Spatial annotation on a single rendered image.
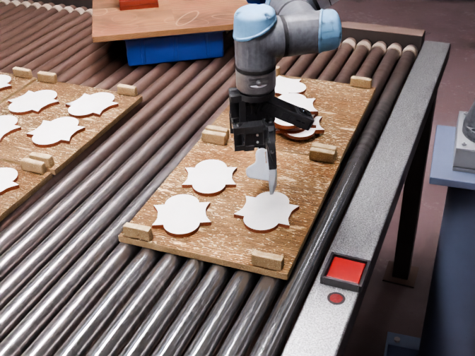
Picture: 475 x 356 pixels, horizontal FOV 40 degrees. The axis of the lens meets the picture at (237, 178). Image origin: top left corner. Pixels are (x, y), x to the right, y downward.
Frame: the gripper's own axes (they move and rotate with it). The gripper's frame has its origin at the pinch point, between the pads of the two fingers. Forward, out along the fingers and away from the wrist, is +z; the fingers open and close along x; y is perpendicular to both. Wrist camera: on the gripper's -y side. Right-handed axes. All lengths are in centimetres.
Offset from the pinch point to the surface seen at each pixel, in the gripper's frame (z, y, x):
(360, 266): 6.2, -12.8, 23.8
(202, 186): 5.1, 13.6, -5.4
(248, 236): 5.6, 6.2, 12.3
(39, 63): 11, 59, -89
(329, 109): 7.9, -22.6, -37.2
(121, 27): -2, 31, -82
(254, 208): 4.9, 3.9, 4.7
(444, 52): 12, -69, -72
